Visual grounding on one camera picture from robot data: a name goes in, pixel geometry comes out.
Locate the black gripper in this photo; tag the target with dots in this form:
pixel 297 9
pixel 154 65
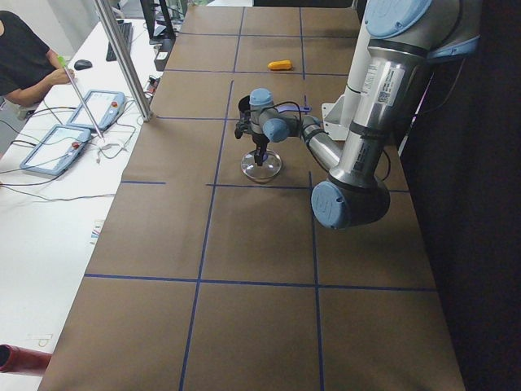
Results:
pixel 259 141

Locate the glass lid with purple knob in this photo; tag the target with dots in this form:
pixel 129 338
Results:
pixel 269 169

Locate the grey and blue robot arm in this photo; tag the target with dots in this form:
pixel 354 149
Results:
pixel 397 44

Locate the yellow corn cob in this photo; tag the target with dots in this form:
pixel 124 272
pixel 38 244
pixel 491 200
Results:
pixel 280 65

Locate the black monitor stand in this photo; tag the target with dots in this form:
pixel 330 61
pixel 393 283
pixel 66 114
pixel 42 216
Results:
pixel 158 21

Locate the far teach pendant tablet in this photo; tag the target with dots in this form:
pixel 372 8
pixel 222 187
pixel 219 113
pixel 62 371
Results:
pixel 105 106

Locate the teach pendant tablet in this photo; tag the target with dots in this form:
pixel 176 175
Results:
pixel 105 106
pixel 57 150

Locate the black computer mouse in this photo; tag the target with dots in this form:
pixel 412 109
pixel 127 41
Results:
pixel 82 64

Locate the near teach pendant tablet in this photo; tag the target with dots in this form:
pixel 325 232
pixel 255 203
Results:
pixel 57 150

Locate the metal rod with green tip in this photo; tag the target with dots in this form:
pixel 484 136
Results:
pixel 80 96

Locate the person in black shirt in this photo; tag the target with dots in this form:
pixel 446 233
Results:
pixel 29 68

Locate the red cylinder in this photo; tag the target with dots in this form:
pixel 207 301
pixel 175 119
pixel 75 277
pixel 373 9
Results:
pixel 22 361

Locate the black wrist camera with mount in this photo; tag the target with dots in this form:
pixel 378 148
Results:
pixel 242 127

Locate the black pot with purple handle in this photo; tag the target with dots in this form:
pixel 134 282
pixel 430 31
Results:
pixel 287 106

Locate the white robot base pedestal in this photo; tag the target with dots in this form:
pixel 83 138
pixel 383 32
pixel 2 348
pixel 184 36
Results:
pixel 337 116

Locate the aluminium frame post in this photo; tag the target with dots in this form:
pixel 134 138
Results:
pixel 123 57

